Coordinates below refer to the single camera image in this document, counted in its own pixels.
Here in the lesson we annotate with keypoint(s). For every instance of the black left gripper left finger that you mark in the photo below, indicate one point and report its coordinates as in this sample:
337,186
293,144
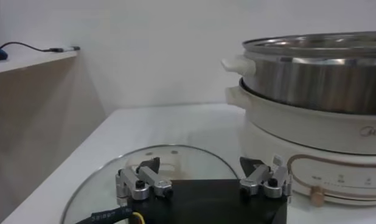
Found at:
145,179

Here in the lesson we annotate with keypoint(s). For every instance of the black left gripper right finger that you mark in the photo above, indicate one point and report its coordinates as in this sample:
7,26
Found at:
261,179

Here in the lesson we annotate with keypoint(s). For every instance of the round glass pot lid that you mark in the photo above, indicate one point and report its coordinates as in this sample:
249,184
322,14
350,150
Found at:
182,164

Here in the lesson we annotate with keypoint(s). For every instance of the stainless steel steamer basket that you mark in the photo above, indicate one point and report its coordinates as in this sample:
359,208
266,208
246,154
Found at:
312,82

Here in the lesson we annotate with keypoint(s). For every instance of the white electric cooker pot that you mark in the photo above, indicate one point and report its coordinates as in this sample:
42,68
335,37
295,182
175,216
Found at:
297,131

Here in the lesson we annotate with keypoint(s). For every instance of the white side table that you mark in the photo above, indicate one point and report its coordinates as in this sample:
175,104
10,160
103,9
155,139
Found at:
29,61

